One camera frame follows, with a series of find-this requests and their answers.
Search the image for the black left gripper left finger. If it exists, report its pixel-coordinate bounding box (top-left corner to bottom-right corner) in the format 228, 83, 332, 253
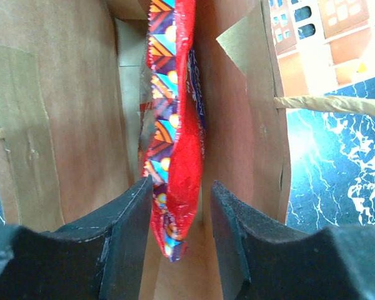
0, 177, 153, 299

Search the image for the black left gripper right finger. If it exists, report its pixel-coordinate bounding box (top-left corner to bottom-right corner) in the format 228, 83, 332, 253
211, 182, 375, 299

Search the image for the red chips bag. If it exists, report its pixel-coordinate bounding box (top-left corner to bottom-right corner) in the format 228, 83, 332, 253
142, 1, 205, 262

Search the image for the red paper bag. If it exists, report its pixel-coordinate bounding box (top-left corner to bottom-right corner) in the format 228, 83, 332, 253
0, 1, 375, 299

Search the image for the peach desk organizer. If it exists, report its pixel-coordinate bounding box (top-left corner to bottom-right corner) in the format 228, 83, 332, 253
268, 0, 375, 96

